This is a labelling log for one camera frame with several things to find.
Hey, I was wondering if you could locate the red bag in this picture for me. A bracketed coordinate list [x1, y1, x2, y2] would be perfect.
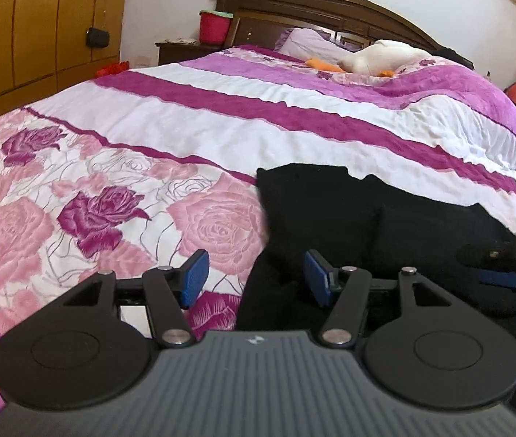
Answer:
[95, 60, 130, 79]

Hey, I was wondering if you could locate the dark wooden nightstand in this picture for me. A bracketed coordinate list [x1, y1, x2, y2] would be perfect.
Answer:
[155, 39, 227, 66]

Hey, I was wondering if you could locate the purple pillow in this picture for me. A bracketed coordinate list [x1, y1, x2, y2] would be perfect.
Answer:
[273, 27, 377, 62]

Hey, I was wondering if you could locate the dark wooden headboard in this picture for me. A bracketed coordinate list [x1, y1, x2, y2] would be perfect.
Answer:
[214, 0, 475, 71]

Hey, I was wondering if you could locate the red bucket with green lid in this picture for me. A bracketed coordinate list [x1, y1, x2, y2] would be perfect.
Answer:
[198, 9, 234, 47]

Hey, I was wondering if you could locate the white plush duck toy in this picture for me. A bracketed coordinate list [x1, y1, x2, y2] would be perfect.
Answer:
[306, 39, 436, 78]

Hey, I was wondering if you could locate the small black pouch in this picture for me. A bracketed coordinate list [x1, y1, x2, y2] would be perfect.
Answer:
[86, 27, 110, 49]

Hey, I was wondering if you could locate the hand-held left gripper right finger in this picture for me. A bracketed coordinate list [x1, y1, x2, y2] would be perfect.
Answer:
[304, 249, 457, 347]

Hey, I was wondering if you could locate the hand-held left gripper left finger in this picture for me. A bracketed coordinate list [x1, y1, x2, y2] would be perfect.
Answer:
[56, 249, 210, 349]

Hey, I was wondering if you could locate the yellow wooden wardrobe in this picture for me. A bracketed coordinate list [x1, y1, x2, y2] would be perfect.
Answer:
[0, 0, 132, 131]

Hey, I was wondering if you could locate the black garment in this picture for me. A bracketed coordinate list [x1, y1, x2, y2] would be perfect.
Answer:
[235, 162, 516, 424]

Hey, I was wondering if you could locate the pink floral striped blanket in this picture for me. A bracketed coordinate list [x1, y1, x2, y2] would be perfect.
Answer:
[0, 44, 516, 338]

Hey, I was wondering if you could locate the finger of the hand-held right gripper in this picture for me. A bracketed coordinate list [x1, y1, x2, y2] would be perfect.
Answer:
[462, 233, 516, 267]
[477, 269, 516, 303]

